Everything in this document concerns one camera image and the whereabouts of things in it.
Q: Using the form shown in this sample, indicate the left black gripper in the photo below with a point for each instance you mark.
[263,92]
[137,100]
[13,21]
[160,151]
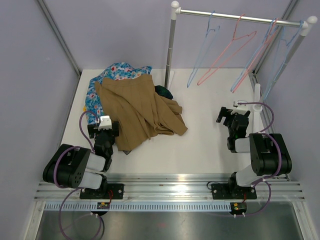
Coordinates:
[93,129]

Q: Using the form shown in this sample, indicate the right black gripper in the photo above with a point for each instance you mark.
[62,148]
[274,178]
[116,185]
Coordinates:
[225,112]

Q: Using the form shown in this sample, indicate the navy white plaid skirt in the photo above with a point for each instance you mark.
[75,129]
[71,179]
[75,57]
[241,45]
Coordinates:
[127,152]

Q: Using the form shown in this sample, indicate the tan pleated skirt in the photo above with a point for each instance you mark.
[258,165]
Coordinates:
[142,113]

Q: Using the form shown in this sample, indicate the dark green plaid skirt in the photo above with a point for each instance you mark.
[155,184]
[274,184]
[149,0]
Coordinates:
[164,92]

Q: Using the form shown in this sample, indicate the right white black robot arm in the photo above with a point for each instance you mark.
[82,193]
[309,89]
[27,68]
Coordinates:
[269,157]

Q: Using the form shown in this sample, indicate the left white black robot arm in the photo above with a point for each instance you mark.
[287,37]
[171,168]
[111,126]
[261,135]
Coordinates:
[79,167]

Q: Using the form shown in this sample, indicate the metal clothes rack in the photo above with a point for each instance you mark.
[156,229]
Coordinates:
[304,29]

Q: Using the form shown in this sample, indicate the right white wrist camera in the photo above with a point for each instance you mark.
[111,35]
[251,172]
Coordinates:
[240,107]

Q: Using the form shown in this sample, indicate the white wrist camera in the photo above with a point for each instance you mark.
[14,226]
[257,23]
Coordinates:
[240,107]
[105,122]

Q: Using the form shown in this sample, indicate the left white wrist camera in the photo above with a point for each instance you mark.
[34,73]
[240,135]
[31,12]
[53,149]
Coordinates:
[105,122]

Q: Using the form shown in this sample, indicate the aluminium mounting rail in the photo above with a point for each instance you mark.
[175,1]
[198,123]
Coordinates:
[192,187]

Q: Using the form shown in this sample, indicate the slotted cable duct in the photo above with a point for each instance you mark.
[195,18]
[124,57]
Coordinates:
[139,206]

